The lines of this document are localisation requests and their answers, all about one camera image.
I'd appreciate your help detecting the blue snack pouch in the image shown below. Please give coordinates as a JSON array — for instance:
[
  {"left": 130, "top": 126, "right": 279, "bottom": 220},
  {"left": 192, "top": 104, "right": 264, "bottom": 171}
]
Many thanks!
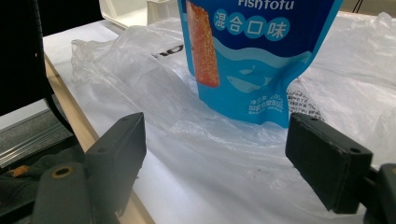
[{"left": 177, "top": 0, "right": 346, "bottom": 130}]

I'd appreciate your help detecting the dark cloth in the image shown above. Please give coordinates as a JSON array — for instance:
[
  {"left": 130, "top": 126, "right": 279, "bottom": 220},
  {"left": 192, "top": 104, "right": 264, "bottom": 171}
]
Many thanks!
[{"left": 0, "top": 145, "right": 86, "bottom": 217}]

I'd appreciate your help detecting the grey metal rail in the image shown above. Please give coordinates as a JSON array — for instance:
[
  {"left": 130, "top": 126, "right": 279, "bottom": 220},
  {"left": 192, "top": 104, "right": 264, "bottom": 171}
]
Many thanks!
[{"left": 0, "top": 108, "right": 76, "bottom": 169}]

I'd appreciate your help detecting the white plastic bin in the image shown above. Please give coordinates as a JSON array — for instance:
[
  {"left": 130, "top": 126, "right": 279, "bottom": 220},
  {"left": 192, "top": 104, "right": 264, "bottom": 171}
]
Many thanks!
[{"left": 98, "top": 0, "right": 185, "bottom": 30}]

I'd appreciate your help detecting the translucent plastic bag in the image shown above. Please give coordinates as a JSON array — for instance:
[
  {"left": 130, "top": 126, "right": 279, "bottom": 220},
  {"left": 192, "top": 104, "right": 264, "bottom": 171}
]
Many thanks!
[{"left": 70, "top": 11, "right": 396, "bottom": 220}]

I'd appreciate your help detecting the thick black cable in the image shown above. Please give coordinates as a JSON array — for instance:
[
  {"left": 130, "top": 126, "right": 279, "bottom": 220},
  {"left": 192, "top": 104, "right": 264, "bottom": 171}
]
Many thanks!
[{"left": 30, "top": 0, "right": 77, "bottom": 135}]

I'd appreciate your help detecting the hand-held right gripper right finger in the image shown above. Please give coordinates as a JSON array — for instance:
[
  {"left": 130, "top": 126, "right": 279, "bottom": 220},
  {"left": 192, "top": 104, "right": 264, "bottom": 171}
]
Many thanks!
[{"left": 285, "top": 112, "right": 374, "bottom": 215}]

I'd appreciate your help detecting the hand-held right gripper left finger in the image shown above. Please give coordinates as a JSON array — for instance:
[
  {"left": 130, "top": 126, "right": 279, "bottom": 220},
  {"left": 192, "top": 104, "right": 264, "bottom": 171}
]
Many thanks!
[{"left": 84, "top": 112, "right": 148, "bottom": 218}]

